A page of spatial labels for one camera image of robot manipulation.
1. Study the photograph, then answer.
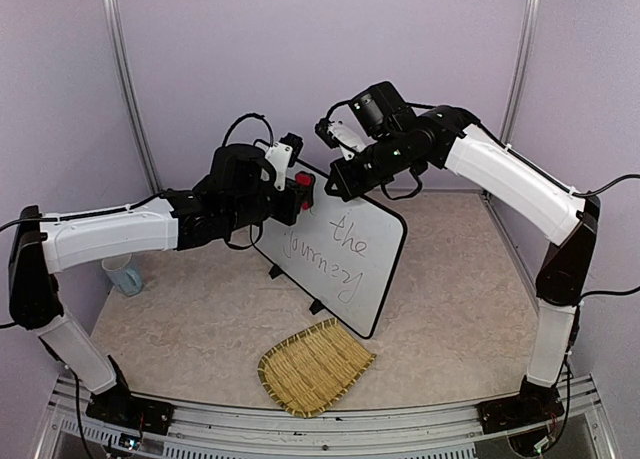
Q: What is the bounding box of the woven bamboo tray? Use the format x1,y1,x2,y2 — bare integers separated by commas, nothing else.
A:
257,318,376,419

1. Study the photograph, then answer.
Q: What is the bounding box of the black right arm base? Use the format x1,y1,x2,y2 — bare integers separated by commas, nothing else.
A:
477,377,565,434

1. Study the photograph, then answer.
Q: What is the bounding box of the aluminium front rail frame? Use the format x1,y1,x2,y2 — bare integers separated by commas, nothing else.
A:
34,373,616,459

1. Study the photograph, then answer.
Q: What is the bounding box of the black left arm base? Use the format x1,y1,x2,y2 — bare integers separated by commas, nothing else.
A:
86,356,174,436

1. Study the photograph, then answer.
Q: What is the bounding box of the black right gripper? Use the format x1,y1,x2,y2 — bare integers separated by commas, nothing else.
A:
323,132,420,204

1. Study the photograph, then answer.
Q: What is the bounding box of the aluminium corner post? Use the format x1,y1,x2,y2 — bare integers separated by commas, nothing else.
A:
102,0,162,193
500,0,541,143

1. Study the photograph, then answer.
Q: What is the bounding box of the aluminium corner post left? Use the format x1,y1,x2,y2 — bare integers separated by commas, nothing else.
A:
102,0,162,193

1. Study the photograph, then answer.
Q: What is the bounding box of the aluminium corner post right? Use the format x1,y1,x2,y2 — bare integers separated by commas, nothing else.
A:
500,0,541,143

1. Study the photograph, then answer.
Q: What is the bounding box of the white whiteboard black frame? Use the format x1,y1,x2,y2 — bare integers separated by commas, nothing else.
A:
256,160,408,339

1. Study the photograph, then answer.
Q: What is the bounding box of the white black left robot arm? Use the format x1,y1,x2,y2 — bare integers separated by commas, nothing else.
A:
5,133,314,424

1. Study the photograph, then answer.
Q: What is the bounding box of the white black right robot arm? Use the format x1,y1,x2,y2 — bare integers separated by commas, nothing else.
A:
314,81,600,423

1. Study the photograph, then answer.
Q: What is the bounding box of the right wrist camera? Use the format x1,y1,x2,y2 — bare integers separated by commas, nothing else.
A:
314,118,366,161

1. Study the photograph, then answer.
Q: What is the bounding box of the light blue mug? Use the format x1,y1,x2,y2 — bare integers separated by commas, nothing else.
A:
101,254,144,297

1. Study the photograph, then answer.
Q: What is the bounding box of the red bone-shaped eraser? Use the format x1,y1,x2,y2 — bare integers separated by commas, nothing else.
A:
295,171,316,210

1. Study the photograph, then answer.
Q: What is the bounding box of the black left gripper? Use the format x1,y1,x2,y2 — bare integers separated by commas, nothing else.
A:
228,179,314,233

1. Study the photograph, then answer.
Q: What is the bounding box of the black whiteboard stand foot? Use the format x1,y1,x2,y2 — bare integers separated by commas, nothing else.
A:
309,299,325,315
269,265,283,279

